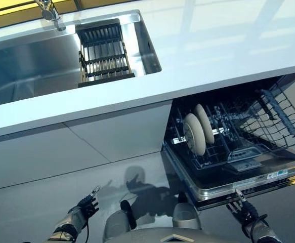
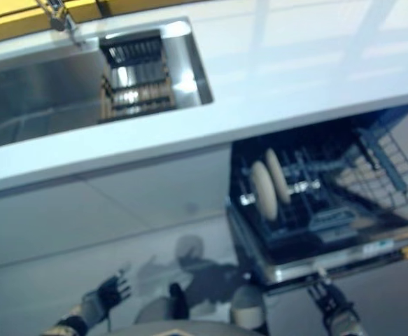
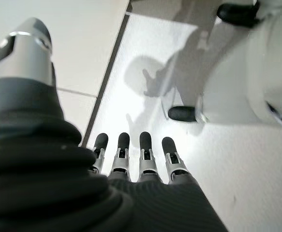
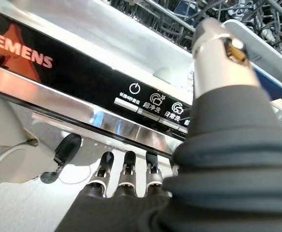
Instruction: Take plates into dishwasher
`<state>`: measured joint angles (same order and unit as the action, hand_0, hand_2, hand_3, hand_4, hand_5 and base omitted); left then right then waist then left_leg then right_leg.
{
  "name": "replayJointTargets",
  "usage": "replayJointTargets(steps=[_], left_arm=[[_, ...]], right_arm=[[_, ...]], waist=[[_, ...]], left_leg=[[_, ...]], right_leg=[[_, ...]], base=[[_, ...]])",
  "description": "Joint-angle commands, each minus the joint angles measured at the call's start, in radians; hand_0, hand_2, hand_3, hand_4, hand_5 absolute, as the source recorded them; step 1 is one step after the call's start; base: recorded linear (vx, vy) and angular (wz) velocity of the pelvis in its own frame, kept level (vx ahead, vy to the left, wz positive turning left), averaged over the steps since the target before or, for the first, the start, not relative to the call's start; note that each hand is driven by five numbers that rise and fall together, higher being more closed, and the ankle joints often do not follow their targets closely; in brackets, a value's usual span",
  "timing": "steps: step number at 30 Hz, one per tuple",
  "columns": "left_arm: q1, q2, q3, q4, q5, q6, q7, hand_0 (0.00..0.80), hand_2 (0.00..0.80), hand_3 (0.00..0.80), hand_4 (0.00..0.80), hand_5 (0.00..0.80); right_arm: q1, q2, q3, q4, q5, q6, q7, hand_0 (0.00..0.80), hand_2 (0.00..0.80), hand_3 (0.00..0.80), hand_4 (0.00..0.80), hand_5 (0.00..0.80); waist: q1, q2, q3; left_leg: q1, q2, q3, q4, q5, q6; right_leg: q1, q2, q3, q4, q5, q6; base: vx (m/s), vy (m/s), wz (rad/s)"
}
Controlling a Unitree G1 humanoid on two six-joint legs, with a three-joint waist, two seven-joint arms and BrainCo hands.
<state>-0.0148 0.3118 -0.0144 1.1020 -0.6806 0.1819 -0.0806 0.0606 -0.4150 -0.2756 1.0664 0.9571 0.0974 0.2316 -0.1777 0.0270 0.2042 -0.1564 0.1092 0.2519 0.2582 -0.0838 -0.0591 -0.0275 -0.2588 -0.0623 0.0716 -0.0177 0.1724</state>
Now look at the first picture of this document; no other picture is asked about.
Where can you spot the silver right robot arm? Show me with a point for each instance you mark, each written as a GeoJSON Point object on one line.
{"type": "Point", "coordinates": [266, 234]}

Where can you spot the stainless steel sink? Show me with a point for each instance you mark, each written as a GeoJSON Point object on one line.
{"type": "Point", "coordinates": [36, 58]}

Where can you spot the cream ceramic plate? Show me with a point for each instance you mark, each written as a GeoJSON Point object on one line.
{"type": "Point", "coordinates": [194, 134]}
{"type": "Point", "coordinates": [208, 126]}

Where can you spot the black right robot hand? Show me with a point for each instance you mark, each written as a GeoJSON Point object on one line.
{"type": "Point", "coordinates": [247, 213]}

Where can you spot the black dish drying rack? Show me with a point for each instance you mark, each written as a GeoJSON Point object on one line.
{"type": "Point", "coordinates": [104, 55]}

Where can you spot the open dishwasher door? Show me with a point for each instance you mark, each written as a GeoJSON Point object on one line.
{"type": "Point", "coordinates": [213, 184]}

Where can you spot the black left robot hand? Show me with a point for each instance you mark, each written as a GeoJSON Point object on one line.
{"type": "Point", "coordinates": [86, 207]}

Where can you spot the white cabinet door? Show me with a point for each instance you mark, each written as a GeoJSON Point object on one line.
{"type": "Point", "coordinates": [127, 131]}
{"type": "Point", "coordinates": [36, 157]}

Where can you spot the grey detergent dispenser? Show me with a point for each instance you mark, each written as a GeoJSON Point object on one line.
{"type": "Point", "coordinates": [243, 159]}

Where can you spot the beige robot torso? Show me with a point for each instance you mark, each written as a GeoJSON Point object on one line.
{"type": "Point", "coordinates": [177, 236]}

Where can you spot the black window frame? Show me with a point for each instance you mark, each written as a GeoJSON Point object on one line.
{"type": "Point", "coordinates": [23, 7]}

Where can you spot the chrome kitchen faucet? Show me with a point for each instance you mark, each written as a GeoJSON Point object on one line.
{"type": "Point", "coordinates": [48, 11]}

